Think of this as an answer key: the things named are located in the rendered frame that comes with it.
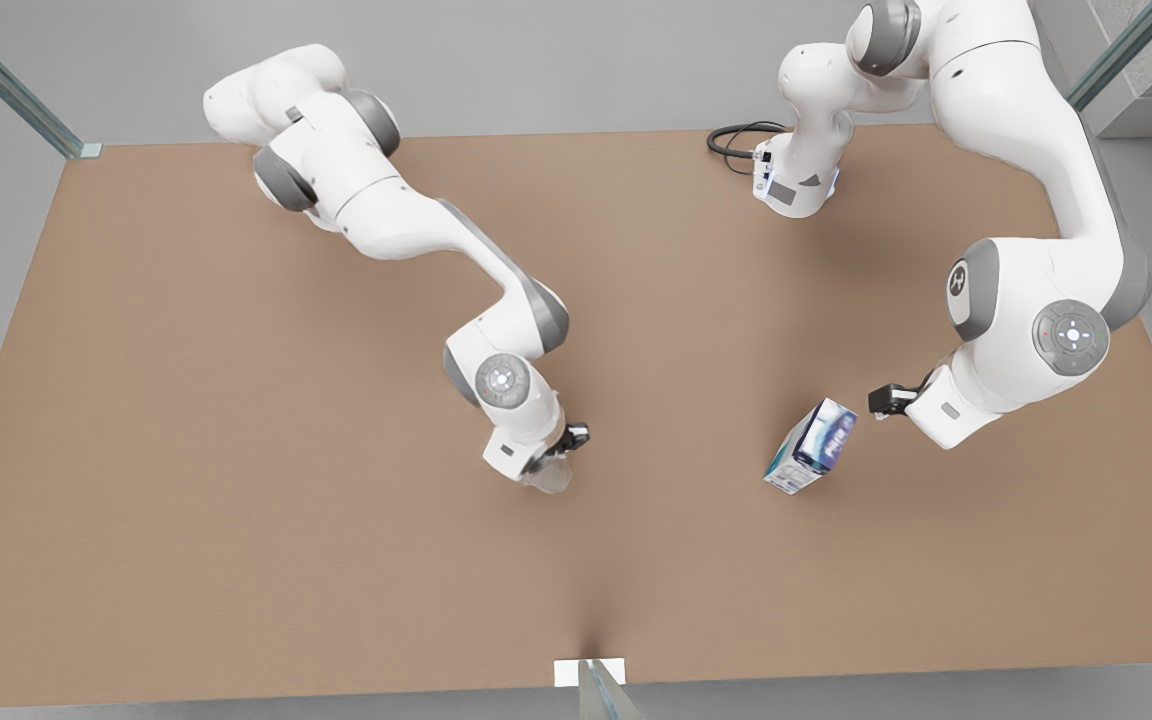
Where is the clear plastic cup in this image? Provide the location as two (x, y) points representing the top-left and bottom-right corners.
(522, 452), (574, 495)

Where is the blue and white carton box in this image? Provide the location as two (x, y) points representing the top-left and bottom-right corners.
(763, 397), (859, 496)

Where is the silver frame post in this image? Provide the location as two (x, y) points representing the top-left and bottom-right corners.
(553, 658), (645, 720)
(0, 5), (103, 161)
(1066, 0), (1152, 113)

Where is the black cable loop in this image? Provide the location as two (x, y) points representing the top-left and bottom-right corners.
(706, 121), (789, 177)

